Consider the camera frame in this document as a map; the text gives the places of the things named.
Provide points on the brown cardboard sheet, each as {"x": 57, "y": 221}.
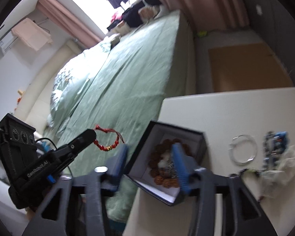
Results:
{"x": 248, "y": 66}

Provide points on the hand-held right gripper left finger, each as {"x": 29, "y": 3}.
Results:
{"x": 121, "y": 161}

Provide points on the black jewelry box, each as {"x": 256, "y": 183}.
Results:
{"x": 177, "y": 127}

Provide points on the pile of clothes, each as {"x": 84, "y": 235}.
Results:
{"x": 135, "y": 14}

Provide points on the crumpled clear plastic bag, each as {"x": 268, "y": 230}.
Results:
{"x": 287, "y": 164}

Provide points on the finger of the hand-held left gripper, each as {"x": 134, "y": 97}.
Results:
{"x": 81, "y": 140}

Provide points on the bed with green sheet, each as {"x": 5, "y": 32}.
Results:
{"x": 137, "y": 73}

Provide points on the white air conditioner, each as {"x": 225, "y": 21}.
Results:
{"x": 7, "y": 43}

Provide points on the green quilt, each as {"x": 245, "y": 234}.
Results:
{"x": 71, "y": 83}

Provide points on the pink curtain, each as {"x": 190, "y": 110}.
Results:
{"x": 206, "y": 2}
{"x": 71, "y": 17}

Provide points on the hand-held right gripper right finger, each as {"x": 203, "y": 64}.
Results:
{"x": 179, "y": 167}

